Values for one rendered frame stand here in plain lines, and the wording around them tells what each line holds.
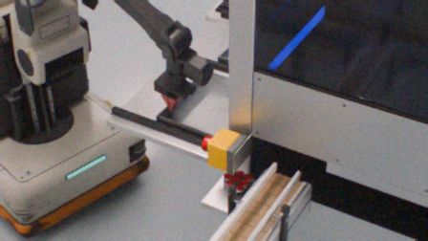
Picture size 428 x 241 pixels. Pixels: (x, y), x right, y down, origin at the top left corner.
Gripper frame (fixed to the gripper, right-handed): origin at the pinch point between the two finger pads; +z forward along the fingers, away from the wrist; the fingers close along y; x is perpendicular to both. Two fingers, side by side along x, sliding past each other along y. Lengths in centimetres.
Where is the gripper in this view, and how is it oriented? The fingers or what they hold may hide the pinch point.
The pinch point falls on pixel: (172, 108)
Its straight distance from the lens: 208.7
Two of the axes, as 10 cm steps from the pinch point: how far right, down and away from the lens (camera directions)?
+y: 8.5, 4.2, -3.2
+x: 5.2, -5.4, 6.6
